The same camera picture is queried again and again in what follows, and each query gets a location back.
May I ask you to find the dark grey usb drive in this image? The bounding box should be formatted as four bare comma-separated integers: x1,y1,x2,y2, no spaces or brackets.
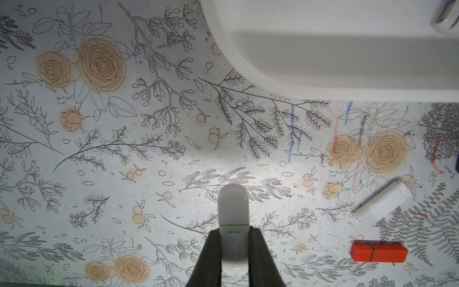
455,156,459,173

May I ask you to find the white rectangular usb drive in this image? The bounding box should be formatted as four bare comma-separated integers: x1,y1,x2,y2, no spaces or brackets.
353,181,413,226

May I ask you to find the purple silver swivel usb drive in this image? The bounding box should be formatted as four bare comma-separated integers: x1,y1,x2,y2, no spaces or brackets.
432,0,459,37

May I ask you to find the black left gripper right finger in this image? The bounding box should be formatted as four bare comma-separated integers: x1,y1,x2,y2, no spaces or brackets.
248,227,285,287

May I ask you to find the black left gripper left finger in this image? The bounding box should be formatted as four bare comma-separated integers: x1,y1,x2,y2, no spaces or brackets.
186,229,222,287

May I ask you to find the red usb drive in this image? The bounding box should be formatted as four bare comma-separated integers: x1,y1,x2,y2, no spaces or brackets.
350,242,409,263

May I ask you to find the white plastic storage box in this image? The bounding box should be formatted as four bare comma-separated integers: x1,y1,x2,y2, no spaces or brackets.
202,1,459,102

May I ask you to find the white usb drive green stripe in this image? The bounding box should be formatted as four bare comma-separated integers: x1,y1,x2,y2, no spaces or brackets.
218,184,250,275

